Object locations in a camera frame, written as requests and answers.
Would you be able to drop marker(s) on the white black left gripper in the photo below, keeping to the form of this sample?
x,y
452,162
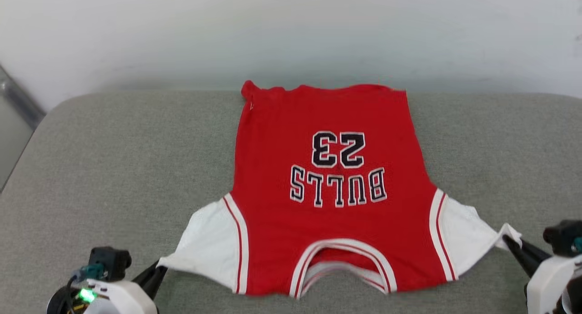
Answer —
x,y
122,300

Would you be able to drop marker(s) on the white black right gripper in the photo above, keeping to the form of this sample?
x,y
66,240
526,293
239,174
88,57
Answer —
x,y
550,282

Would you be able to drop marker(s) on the red white Bulls jersey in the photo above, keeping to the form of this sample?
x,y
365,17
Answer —
x,y
327,223

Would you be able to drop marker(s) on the grey fabric sofa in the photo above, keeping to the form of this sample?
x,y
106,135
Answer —
x,y
113,168

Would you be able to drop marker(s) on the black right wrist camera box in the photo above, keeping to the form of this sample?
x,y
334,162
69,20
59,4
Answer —
x,y
561,236

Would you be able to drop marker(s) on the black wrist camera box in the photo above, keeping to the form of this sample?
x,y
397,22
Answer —
x,y
561,236
109,261

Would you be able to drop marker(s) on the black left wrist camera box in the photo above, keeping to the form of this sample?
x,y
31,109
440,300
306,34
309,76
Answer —
x,y
109,261

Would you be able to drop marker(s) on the grey metal wall strip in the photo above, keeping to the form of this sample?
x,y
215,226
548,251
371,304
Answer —
x,y
20,100

